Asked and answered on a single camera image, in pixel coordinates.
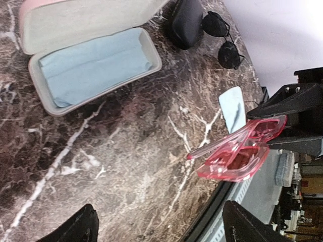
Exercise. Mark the pink sunglasses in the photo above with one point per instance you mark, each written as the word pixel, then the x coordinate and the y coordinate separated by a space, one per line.
pixel 238 156

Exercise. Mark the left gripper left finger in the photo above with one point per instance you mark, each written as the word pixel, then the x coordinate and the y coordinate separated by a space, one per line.
pixel 81 226

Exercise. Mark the black table front rail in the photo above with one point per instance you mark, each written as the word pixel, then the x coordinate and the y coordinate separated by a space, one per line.
pixel 209 211

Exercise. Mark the blue cleaning cloth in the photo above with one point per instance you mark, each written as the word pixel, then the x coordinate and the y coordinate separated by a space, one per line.
pixel 82 71
pixel 233 109

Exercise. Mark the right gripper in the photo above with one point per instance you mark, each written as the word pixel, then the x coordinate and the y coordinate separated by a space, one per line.
pixel 302 103

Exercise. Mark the pink glasses case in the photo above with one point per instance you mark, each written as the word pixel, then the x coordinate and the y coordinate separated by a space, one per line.
pixel 49 26

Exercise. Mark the white slotted cable duct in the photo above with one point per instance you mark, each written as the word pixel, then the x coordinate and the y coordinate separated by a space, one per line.
pixel 239 193

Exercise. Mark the black glasses case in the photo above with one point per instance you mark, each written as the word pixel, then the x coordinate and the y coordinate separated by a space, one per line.
pixel 184 25

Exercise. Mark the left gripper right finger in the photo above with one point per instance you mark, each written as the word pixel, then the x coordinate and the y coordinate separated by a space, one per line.
pixel 241 225

